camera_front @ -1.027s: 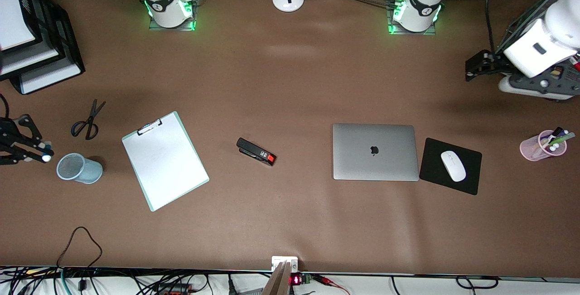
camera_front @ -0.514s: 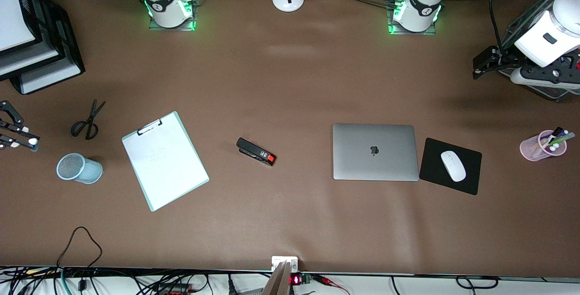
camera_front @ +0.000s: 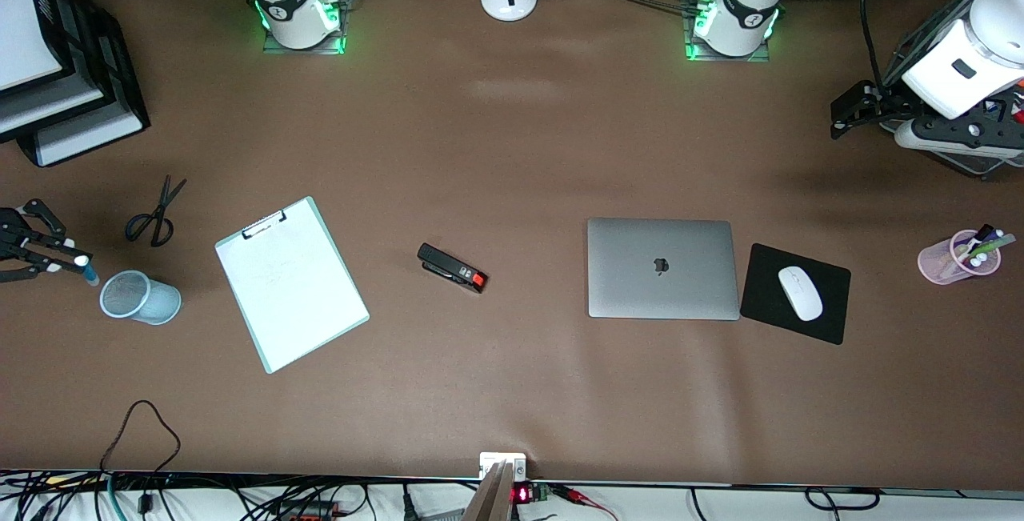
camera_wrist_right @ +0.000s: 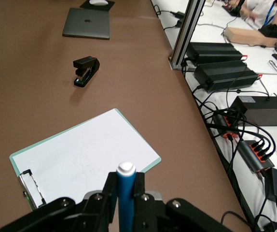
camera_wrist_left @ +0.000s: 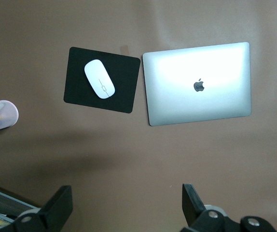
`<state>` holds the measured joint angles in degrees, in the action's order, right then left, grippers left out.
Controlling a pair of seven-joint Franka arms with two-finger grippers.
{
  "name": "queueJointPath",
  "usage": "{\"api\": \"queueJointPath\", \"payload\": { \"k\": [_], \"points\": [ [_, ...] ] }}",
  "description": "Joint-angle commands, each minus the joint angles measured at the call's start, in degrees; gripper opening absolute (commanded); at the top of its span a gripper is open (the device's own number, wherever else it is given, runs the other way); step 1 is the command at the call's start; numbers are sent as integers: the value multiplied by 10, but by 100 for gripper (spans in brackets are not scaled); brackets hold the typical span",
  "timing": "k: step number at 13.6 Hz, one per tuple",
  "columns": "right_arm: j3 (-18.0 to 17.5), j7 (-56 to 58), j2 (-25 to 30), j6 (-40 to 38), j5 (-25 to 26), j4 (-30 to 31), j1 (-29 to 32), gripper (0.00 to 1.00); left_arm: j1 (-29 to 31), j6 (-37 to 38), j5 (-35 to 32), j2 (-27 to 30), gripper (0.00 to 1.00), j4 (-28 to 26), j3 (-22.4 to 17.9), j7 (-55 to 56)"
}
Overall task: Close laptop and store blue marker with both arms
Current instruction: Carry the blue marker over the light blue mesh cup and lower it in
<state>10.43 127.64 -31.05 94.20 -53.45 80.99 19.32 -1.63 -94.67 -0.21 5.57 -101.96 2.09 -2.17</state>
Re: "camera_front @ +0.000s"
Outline silver laptop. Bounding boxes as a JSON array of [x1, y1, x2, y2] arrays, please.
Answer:
[[586, 218, 741, 321]]

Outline white mounting bracket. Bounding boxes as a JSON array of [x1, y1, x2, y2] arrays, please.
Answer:
[[479, 452, 528, 480]]

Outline green marker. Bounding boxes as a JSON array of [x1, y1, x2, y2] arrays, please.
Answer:
[[960, 234, 1017, 262]]

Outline teal clipboard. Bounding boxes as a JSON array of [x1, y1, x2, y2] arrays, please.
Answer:
[[214, 196, 370, 375]]

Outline white paper stack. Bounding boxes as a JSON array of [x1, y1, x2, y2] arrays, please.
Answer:
[[0, 0, 145, 166]]

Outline white paper sheet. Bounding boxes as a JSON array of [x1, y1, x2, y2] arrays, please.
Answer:
[[220, 202, 367, 370]]

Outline black stacked paper tray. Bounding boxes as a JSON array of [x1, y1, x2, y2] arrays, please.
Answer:
[[0, 0, 151, 168]]

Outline black mouse pad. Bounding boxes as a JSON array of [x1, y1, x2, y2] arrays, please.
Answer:
[[740, 243, 852, 346]]

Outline black mesh desk organizer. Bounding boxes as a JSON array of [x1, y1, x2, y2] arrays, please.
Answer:
[[880, 0, 1024, 179]]

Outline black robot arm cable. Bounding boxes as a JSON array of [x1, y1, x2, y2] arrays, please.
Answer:
[[860, 0, 889, 94]]

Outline red wire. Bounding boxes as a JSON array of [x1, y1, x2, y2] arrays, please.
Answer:
[[552, 485, 618, 521]]

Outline black and orange power strip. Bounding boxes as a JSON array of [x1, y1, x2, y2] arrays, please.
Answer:
[[268, 499, 345, 521]]

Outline pink translucent pen cup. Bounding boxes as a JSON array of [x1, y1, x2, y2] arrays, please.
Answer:
[[918, 229, 1003, 287]]

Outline white computer mouse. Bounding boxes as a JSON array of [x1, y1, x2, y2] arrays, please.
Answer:
[[778, 266, 824, 323]]

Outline light blue mesh pen cup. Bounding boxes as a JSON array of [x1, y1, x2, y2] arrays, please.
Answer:
[[99, 270, 182, 326]]

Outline black flat looped cable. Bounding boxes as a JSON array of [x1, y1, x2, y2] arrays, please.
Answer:
[[804, 487, 882, 511]]

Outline black scissors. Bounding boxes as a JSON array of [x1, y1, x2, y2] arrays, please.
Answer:
[[125, 175, 188, 248]]

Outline black and red stapler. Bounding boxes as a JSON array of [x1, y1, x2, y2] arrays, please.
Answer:
[[417, 242, 489, 295]]

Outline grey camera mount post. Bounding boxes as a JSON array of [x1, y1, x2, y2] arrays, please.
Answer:
[[462, 459, 517, 521]]

